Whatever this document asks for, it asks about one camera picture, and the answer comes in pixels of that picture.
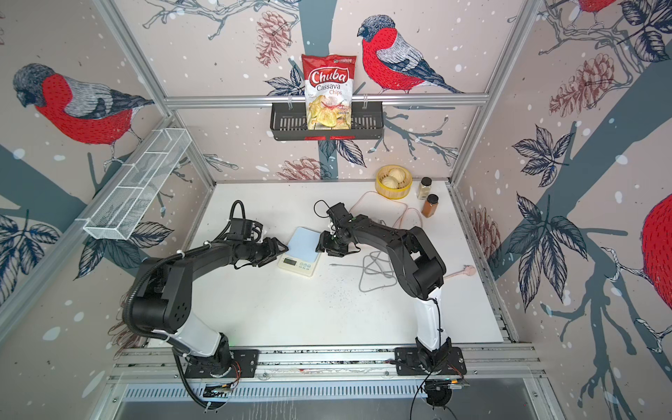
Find blue white electronic scale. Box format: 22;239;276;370
278;227;320;278

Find grey USB cable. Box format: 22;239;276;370
329;249;400;294

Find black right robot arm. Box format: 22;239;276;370
316;202;452;376

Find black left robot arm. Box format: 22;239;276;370
122;201;289;413

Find yellow bamboo steamer basket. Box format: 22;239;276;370
376;164;412;201

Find white bun in steamer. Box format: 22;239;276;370
381;167;406;189

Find orange spice jar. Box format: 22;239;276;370
421;194;439;218

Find pale spice jar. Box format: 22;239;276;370
416;177;432;201

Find red Chuba chips bag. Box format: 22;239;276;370
302;54;356;130

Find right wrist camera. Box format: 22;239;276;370
327;202;354;229

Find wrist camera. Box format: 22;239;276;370
327;202;354;229
227;218;264;243

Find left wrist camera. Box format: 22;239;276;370
227;218;264;243

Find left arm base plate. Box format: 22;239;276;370
185;349;260;381

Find black wall basket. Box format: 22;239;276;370
271;100;384;141

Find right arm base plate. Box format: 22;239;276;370
393;346;467;376

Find white wire mesh shelf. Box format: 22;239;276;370
83;128;192;240

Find aluminium frame crossbar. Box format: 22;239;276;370
163;93;490;110

